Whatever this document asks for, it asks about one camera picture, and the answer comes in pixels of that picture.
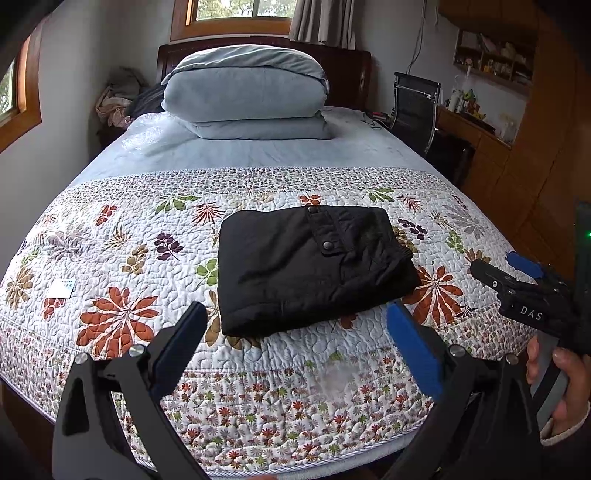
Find black padded jacket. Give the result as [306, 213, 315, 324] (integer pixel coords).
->
[218, 204, 422, 337]

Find black office chair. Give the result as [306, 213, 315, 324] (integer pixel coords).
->
[389, 71, 443, 156]

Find clear plastic containers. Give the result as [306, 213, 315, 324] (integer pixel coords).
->
[495, 114, 519, 143]

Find light blue pillow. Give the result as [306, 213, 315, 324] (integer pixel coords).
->
[191, 108, 334, 140]

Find floral quilted bedspread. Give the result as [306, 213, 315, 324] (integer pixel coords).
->
[0, 166, 550, 474]

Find wooden wall shelf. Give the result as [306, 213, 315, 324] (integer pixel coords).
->
[452, 28, 537, 97]

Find wooden framed window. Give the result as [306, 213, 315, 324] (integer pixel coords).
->
[0, 31, 45, 154]
[170, 0, 297, 43]

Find wall cable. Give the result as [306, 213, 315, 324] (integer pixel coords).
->
[407, 0, 429, 75]

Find dark wooden bed headboard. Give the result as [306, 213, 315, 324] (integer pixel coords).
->
[157, 41, 373, 112]

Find pile of clothes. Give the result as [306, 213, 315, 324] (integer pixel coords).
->
[95, 67, 165, 131]

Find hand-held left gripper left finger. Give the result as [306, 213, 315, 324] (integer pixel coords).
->
[52, 301, 209, 480]

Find colourful desk ornaments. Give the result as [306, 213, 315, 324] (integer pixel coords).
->
[462, 88, 484, 117]

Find wooden desk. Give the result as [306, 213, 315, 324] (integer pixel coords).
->
[427, 104, 525, 197]

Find light blue bed sheet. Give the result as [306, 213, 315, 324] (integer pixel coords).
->
[69, 106, 455, 195]

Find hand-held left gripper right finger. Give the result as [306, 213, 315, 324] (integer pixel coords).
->
[385, 301, 542, 480]

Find person's right hand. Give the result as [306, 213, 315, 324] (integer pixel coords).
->
[526, 336, 591, 435]

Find person's right forearm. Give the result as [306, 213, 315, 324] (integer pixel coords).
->
[538, 415, 591, 448]

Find beige curtain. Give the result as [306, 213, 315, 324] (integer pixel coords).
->
[288, 0, 357, 49]

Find wooden cabinet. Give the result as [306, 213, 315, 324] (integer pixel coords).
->
[438, 0, 591, 289]

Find folded light blue duvet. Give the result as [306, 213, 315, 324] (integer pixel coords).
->
[161, 44, 329, 125]

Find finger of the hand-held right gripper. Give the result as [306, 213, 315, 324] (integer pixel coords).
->
[470, 258, 514, 297]
[505, 251, 556, 283]

